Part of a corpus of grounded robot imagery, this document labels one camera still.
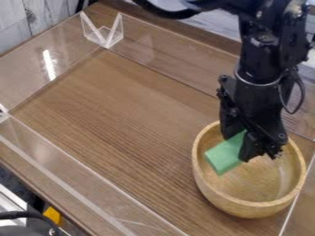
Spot clear acrylic corner bracket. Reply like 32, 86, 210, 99
79, 12, 124, 49

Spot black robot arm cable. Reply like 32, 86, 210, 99
132, 0, 207, 20

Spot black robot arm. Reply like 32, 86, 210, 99
183, 0, 311, 161

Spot green rectangular block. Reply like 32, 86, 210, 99
204, 132, 244, 175

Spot brown wooden bowl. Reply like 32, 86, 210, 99
192, 121, 307, 218

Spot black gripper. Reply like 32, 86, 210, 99
215, 69, 306, 163

